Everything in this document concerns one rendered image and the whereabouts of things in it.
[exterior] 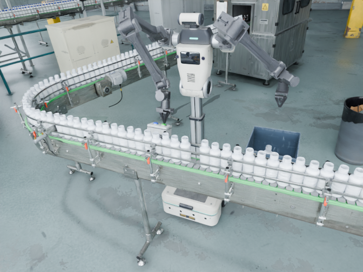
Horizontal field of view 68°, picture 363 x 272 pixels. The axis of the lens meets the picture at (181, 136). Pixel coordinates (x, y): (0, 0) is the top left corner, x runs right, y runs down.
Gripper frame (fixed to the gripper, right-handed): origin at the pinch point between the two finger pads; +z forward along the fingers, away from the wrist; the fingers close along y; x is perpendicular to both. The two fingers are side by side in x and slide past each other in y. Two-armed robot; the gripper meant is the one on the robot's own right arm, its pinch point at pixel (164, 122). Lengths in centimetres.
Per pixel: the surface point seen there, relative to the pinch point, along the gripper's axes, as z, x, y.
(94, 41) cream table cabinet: -68, 274, -290
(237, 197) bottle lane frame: 32, -13, 54
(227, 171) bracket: 14, -26, 49
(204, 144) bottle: 4.2, -19.1, 34.0
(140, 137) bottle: 7.1, -18.5, -6.2
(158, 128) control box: 3.6, -4.1, -2.2
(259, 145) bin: 18, 50, 55
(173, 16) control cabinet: -156, 527, -251
